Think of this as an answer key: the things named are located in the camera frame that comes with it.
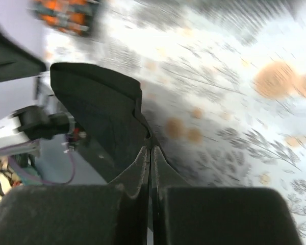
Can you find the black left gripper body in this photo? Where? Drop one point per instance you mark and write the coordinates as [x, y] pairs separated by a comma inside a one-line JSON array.
[[37, 124]]

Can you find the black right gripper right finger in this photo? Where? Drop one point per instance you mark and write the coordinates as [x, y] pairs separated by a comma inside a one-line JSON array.
[[184, 214]]

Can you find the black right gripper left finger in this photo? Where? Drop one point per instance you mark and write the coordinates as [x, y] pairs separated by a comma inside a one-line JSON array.
[[115, 213]]

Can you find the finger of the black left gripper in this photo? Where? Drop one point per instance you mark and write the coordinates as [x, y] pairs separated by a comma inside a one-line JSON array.
[[16, 62]]

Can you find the black underwear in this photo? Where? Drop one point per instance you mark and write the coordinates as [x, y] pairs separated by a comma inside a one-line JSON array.
[[107, 104]]

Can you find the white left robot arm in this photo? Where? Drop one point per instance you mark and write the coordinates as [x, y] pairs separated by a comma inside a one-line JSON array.
[[13, 142]]

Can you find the orange camouflage underwear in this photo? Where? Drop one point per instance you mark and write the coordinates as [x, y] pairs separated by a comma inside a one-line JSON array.
[[69, 16]]

